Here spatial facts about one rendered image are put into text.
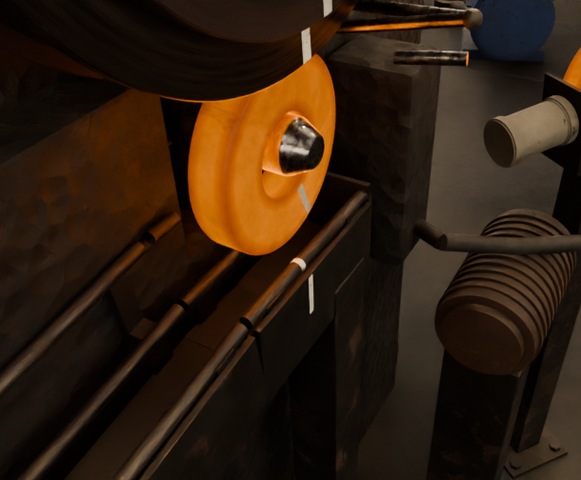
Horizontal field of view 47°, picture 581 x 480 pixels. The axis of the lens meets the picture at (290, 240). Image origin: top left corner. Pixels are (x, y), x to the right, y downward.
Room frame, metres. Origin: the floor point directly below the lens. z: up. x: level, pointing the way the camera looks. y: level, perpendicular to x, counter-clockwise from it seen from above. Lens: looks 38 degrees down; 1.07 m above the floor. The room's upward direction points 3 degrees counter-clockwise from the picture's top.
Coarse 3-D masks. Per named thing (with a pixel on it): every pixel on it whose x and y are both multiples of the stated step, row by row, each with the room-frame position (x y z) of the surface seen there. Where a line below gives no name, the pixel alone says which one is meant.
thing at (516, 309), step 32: (512, 224) 0.70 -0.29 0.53; (544, 224) 0.69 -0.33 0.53; (480, 256) 0.64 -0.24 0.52; (512, 256) 0.62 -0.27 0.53; (544, 256) 0.63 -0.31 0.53; (448, 288) 0.61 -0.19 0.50; (480, 288) 0.58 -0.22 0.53; (512, 288) 0.57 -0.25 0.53; (544, 288) 0.59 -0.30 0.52; (448, 320) 0.57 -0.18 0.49; (480, 320) 0.55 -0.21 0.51; (512, 320) 0.54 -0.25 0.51; (544, 320) 0.55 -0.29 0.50; (448, 352) 0.59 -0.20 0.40; (480, 352) 0.54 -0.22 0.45; (512, 352) 0.52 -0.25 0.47; (448, 384) 0.59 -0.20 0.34; (480, 384) 0.57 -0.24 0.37; (512, 384) 0.55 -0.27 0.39; (448, 416) 0.59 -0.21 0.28; (480, 416) 0.56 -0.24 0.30; (512, 416) 0.57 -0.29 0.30; (448, 448) 0.58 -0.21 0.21; (480, 448) 0.56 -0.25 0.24
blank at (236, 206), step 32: (320, 64) 0.47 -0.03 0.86; (256, 96) 0.40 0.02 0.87; (288, 96) 0.43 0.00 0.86; (320, 96) 0.47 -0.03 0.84; (224, 128) 0.38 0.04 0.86; (256, 128) 0.39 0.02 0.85; (320, 128) 0.47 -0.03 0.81; (192, 160) 0.38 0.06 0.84; (224, 160) 0.37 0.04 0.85; (256, 160) 0.39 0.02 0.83; (192, 192) 0.37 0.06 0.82; (224, 192) 0.36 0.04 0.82; (256, 192) 0.39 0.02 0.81; (288, 192) 0.43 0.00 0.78; (224, 224) 0.36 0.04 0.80; (256, 224) 0.39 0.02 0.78; (288, 224) 0.42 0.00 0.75
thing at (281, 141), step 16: (176, 112) 0.46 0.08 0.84; (192, 112) 0.45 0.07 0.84; (288, 112) 0.44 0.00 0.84; (176, 128) 0.45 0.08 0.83; (192, 128) 0.44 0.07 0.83; (288, 128) 0.41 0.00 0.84; (304, 128) 0.42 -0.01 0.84; (272, 144) 0.41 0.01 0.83; (288, 144) 0.40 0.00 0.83; (304, 144) 0.40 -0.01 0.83; (320, 144) 0.42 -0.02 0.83; (272, 160) 0.40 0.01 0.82; (288, 160) 0.40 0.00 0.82; (304, 160) 0.40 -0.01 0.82; (320, 160) 0.41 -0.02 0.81
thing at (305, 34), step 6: (324, 0) 0.41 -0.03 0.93; (330, 0) 0.42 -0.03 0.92; (324, 6) 0.41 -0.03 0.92; (330, 6) 0.42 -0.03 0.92; (324, 12) 0.41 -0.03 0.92; (306, 30) 0.43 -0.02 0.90; (306, 36) 0.43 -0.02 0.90; (306, 42) 0.43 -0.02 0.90; (306, 48) 0.43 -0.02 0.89; (306, 54) 0.43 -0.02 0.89; (306, 60) 0.43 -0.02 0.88
